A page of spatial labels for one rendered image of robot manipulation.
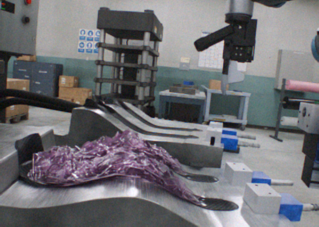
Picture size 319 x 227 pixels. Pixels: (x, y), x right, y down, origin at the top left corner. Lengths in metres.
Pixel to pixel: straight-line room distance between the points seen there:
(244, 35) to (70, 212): 0.63
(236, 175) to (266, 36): 6.90
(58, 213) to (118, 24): 4.45
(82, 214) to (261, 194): 0.24
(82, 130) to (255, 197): 0.45
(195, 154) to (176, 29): 6.65
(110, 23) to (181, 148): 4.20
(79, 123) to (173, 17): 6.66
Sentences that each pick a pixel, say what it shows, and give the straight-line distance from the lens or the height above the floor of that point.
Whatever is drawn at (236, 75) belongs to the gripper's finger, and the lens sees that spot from 0.76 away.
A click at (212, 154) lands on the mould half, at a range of 0.64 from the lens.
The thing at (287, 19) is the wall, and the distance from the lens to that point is 7.55.
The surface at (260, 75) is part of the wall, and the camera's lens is 7.25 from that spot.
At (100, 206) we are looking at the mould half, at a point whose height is 0.88.
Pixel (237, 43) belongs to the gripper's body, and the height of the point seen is 1.14.
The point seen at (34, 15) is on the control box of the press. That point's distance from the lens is 1.40.
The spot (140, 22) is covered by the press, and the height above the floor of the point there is 1.84.
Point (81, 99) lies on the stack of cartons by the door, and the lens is 7.31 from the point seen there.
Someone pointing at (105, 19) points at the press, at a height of 1.86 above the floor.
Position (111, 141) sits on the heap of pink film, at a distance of 0.50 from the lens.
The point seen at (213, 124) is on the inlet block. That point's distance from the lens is 0.79.
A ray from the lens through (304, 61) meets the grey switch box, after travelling 7.22.
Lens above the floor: 1.03
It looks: 7 degrees down
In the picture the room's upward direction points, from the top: 6 degrees clockwise
